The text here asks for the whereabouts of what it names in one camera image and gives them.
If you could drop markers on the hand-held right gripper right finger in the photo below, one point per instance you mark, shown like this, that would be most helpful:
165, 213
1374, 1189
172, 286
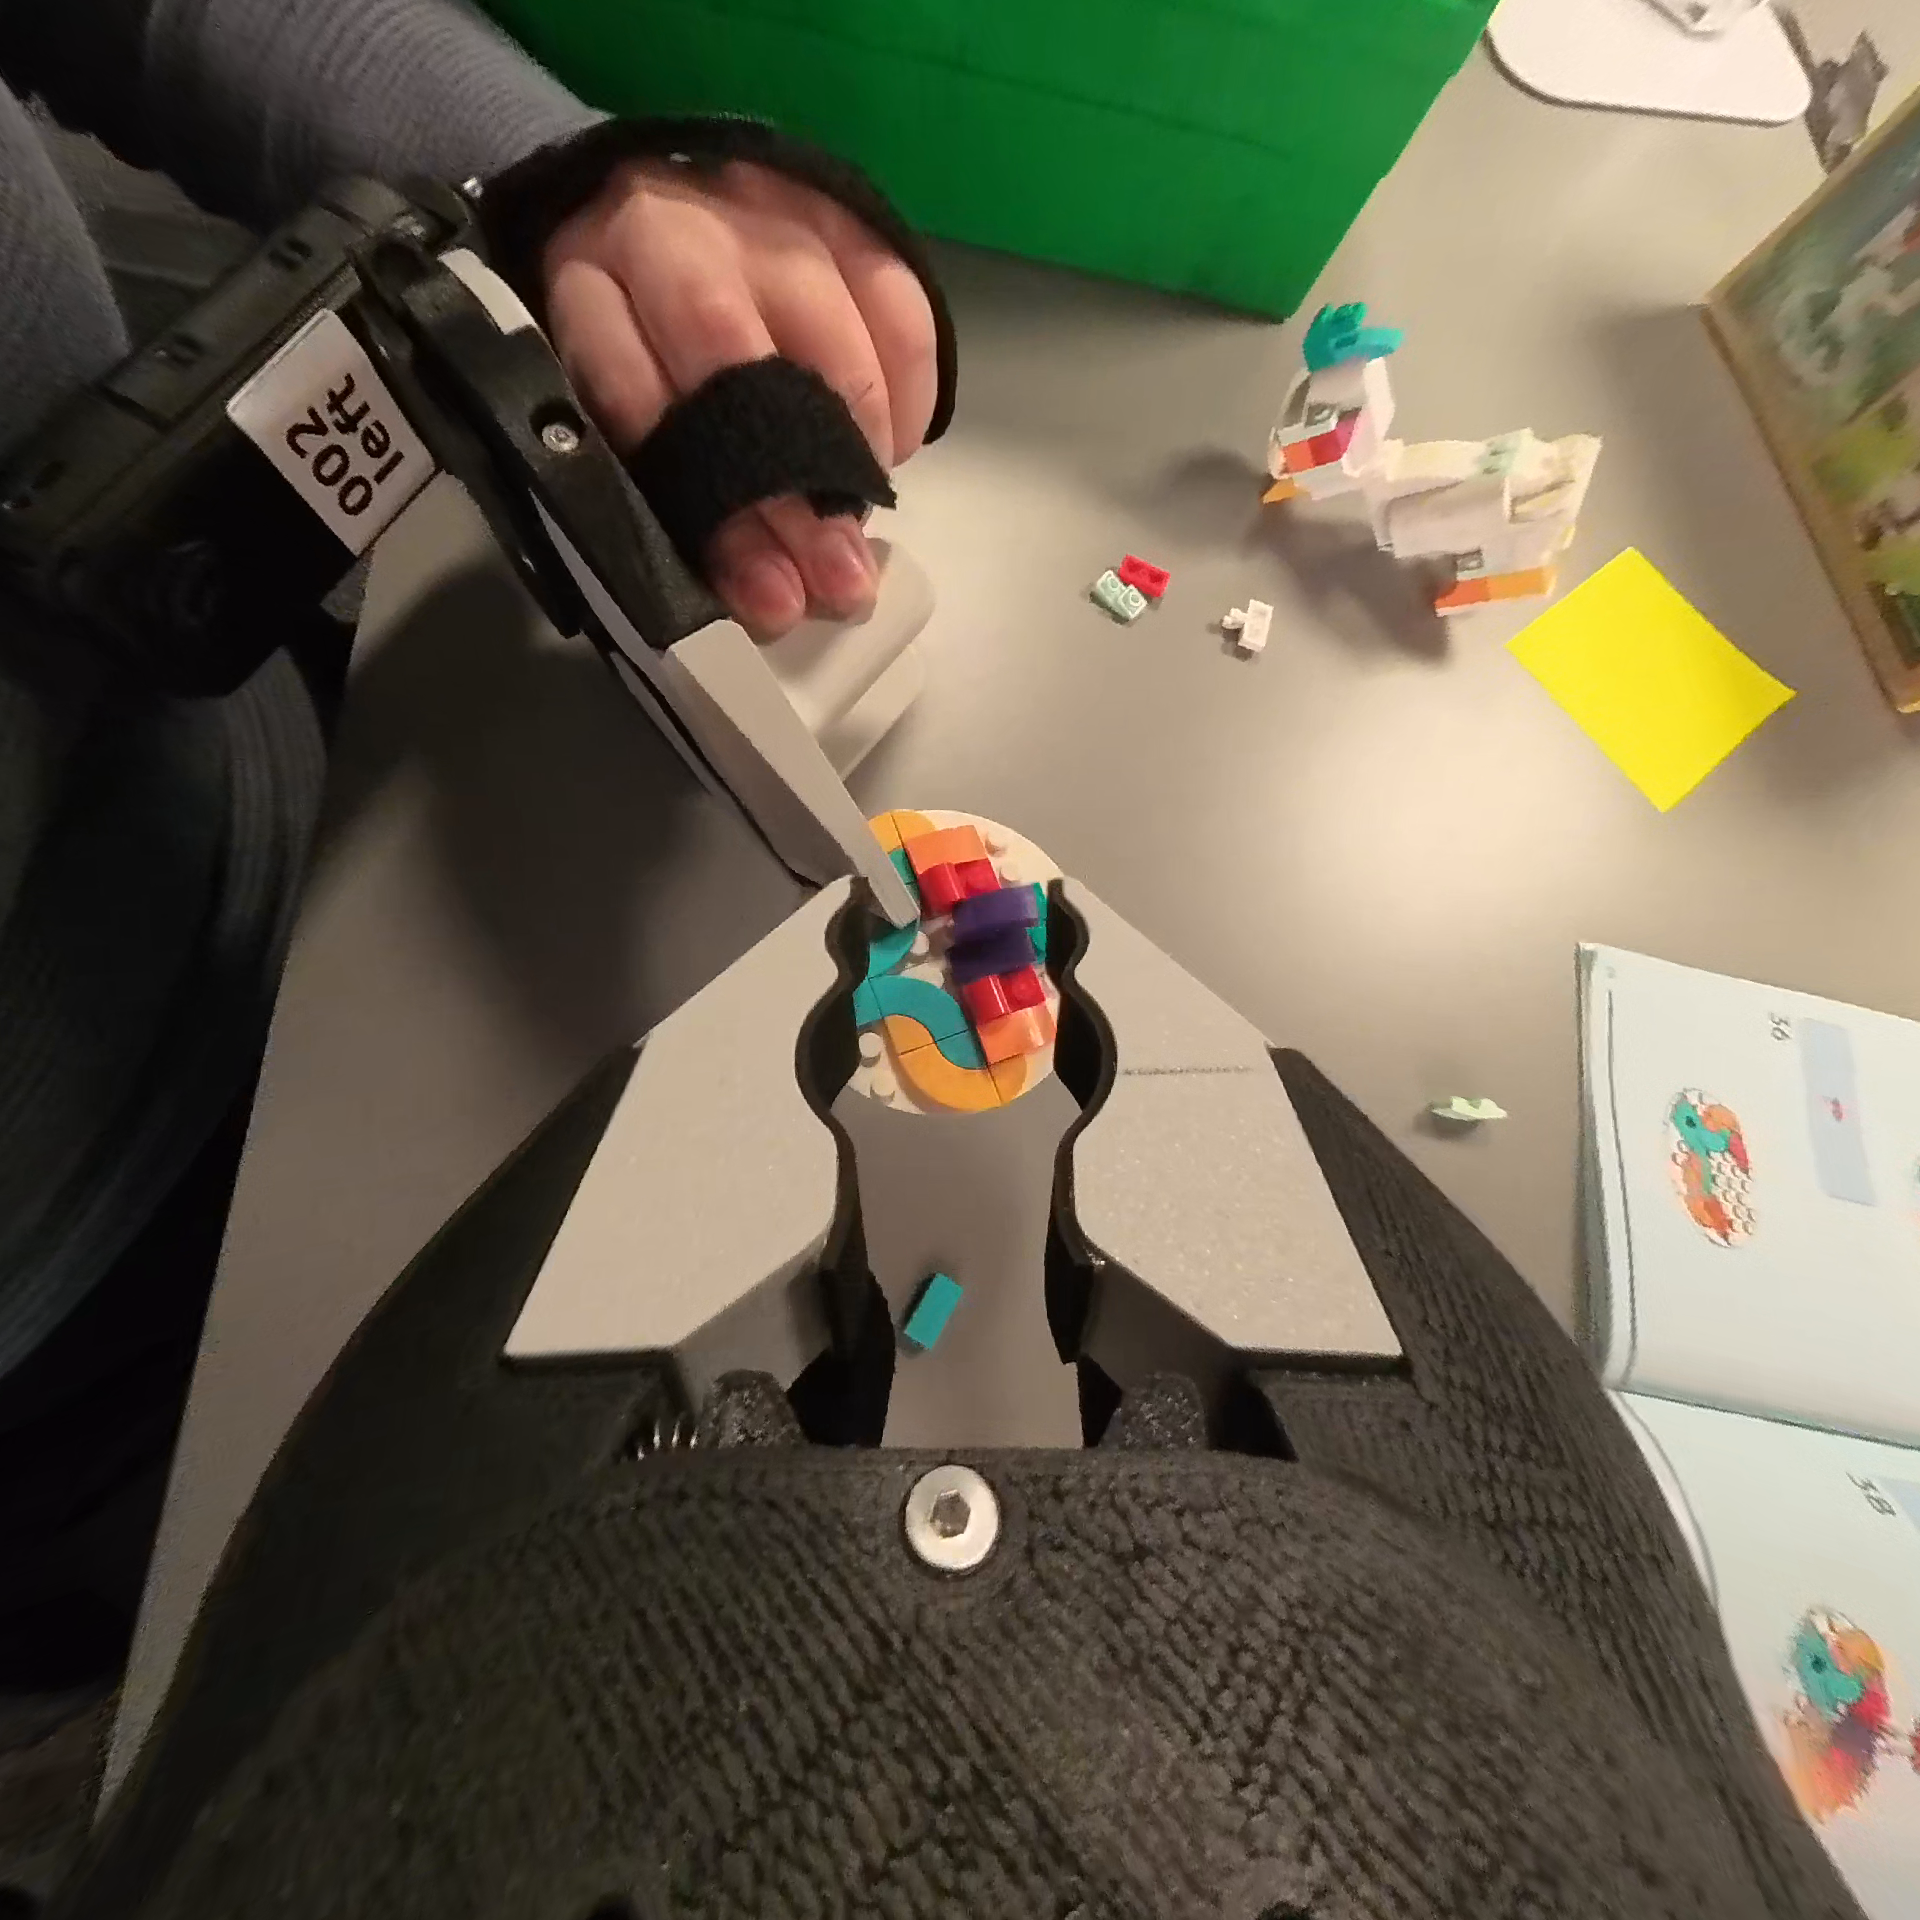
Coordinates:
1231, 1202

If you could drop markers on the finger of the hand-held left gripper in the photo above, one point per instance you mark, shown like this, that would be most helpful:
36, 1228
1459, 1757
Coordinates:
691, 750
780, 734

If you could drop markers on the lego instruction booklet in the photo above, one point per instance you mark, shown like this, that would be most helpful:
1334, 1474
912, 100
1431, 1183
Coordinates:
1740, 1202

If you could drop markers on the person's left hand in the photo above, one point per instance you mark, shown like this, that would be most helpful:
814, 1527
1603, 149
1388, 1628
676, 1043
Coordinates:
704, 285

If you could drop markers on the white lego model with coloured bricks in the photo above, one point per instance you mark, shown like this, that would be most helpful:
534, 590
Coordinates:
960, 974

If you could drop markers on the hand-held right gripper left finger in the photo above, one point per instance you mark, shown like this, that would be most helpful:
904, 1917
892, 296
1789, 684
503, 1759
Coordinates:
676, 1202

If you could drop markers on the stack of green storage bins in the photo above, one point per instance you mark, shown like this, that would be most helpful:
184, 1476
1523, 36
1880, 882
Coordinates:
1049, 119

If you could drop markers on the white lego bird model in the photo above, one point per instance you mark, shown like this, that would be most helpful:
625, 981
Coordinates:
1440, 482

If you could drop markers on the small light green lego plate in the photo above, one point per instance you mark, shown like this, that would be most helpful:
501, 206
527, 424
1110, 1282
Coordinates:
1118, 599

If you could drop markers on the colourful lego set box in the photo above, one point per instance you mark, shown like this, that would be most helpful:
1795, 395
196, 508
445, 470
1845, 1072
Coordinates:
1845, 421

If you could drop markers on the light green lego brick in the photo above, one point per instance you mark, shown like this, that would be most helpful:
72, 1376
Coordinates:
1468, 1111

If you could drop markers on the white rounded stand base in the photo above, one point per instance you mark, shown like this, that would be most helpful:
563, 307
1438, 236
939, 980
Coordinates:
1636, 60

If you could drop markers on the yellow sticky note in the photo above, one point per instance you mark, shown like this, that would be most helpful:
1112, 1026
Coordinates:
1652, 682

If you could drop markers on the white lego clip piece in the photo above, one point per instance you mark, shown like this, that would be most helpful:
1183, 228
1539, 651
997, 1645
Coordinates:
1249, 628

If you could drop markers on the small red lego plate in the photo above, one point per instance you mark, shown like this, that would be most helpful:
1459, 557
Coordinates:
1149, 575

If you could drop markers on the black and white printed sheet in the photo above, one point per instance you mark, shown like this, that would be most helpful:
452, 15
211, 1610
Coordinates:
1845, 100

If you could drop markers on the long teal lego tile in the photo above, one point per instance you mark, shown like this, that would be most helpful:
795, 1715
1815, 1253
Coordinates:
932, 1310

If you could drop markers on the person's left forearm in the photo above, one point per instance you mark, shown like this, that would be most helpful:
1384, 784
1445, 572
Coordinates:
389, 90

